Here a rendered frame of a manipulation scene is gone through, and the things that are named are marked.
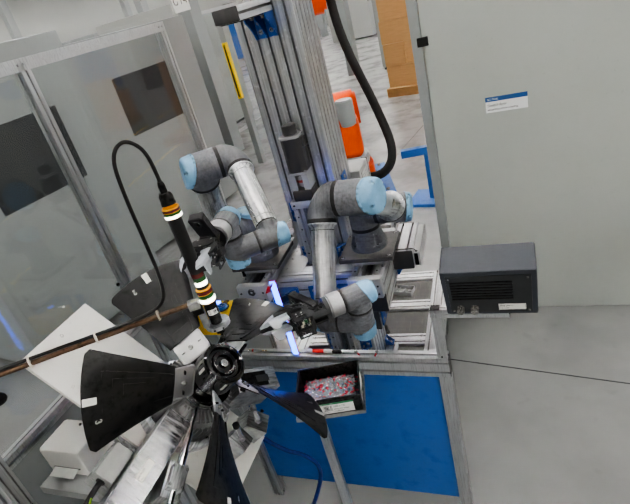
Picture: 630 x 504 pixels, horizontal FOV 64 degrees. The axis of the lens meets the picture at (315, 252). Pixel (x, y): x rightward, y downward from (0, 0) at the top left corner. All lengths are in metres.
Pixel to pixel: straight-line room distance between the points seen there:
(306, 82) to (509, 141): 1.27
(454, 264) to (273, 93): 1.06
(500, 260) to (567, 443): 1.33
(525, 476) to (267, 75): 1.99
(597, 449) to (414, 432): 0.91
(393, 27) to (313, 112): 7.28
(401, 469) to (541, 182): 1.66
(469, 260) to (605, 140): 1.58
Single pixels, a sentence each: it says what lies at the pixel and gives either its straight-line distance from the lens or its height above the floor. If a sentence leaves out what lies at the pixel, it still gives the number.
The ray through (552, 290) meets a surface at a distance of 3.35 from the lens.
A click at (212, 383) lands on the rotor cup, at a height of 1.20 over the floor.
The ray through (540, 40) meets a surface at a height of 1.55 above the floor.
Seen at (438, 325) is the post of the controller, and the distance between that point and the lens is 1.68.
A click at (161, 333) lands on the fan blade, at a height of 1.30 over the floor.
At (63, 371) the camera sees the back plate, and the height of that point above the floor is 1.29.
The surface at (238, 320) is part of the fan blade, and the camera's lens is 1.60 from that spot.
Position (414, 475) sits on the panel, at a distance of 2.27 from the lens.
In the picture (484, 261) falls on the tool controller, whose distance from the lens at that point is 1.51.
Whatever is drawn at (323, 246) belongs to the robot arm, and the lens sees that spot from 1.61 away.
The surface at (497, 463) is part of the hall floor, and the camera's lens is 2.57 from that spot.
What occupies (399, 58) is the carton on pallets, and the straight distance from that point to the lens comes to 9.35.
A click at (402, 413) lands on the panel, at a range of 2.01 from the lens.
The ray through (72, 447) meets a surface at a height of 0.97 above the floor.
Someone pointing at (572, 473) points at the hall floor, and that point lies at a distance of 2.56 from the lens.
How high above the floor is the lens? 2.02
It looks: 27 degrees down
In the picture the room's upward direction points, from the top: 16 degrees counter-clockwise
